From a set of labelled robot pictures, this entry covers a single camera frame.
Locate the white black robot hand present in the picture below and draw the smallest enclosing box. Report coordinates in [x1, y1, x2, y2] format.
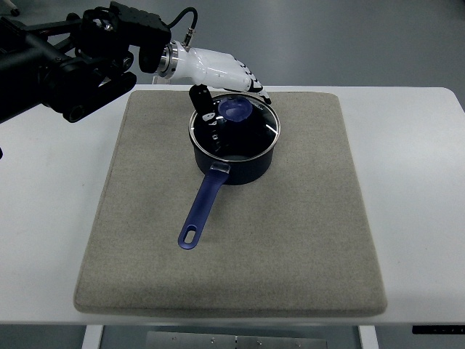
[156, 41, 271, 122]

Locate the glass lid with blue knob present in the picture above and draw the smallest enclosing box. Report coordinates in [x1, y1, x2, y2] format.
[190, 94, 280, 161]

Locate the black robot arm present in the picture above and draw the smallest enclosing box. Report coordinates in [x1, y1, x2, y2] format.
[1, 1, 198, 123]

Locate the dark blue saucepan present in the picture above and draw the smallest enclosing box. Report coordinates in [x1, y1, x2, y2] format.
[178, 145, 274, 250]

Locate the beige fabric mat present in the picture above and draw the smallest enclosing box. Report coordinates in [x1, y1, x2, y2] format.
[74, 90, 387, 318]

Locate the white left table leg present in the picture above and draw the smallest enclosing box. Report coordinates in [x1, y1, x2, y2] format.
[81, 325, 104, 349]

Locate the white table leg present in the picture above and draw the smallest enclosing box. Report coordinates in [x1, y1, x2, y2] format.
[358, 326, 380, 349]
[81, 325, 104, 349]

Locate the white right table leg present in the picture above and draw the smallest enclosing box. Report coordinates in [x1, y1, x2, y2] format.
[358, 326, 380, 349]

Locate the black table control panel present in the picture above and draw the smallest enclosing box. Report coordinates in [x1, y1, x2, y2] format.
[412, 325, 465, 335]

